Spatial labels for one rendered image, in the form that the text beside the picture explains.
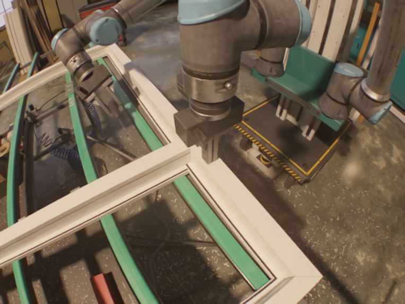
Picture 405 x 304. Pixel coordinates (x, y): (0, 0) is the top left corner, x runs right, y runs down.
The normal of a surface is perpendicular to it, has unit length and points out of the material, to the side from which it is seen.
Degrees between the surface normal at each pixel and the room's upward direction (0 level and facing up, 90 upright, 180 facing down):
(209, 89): 90
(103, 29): 92
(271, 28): 88
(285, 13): 53
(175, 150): 0
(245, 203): 0
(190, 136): 90
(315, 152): 0
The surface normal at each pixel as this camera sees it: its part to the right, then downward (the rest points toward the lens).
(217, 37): 0.15, 0.76
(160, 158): -0.01, -0.63
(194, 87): -0.53, 0.66
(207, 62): -0.15, 0.77
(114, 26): 0.58, 0.65
